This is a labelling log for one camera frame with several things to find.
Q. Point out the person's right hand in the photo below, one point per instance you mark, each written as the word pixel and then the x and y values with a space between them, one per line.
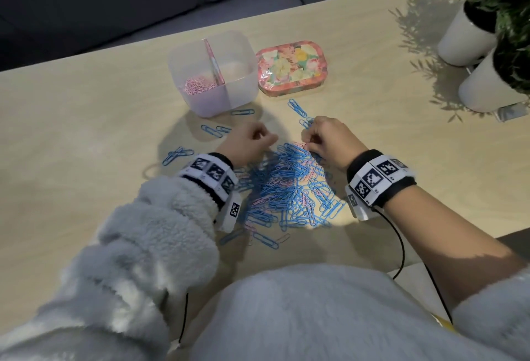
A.
pixel 333 141

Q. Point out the person's left hand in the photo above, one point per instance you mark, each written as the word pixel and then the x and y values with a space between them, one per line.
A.
pixel 246 143

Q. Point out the pile of mixed paper clips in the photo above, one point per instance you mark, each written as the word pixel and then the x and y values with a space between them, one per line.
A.
pixel 285 183

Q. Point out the clear plastic divided box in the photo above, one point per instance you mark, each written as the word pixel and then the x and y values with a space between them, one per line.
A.
pixel 232 83

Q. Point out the heap of pink paper clips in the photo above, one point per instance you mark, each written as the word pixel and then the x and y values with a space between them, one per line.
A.
pixel 198 85

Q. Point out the person's right forearm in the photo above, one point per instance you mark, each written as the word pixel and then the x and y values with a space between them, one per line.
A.
pixel 451 249

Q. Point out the person's left forearm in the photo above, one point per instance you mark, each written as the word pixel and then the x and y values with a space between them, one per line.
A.
pixel 136 249

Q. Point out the floral tin lid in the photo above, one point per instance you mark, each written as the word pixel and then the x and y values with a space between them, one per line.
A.
pixel 292 67

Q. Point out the left marker wristband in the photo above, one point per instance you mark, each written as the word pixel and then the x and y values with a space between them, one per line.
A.
pixel 209 174

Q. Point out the marker wristband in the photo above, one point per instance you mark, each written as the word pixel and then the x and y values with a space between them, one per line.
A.
pixel 377 176
pixel 209 174

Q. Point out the right marker wristband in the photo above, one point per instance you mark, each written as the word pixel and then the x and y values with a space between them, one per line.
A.
pixel 377 176

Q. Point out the dark grey sofa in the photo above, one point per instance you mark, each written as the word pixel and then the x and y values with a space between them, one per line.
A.
pixel 248 5

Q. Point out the white plant pot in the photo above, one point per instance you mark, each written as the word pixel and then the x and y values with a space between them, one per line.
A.
pixel 484 87
pixel 459 42

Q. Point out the small silver object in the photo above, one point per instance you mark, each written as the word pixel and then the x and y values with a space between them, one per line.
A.
pixel 511 112

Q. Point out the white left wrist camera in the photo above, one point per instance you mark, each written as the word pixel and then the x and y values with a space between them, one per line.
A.
pixel 231 214

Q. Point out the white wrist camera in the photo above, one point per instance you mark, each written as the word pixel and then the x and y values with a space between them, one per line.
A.
pixel 358 209
pixel 231 214

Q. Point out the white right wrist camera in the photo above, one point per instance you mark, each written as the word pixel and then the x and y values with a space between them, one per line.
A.
pixel 358 209

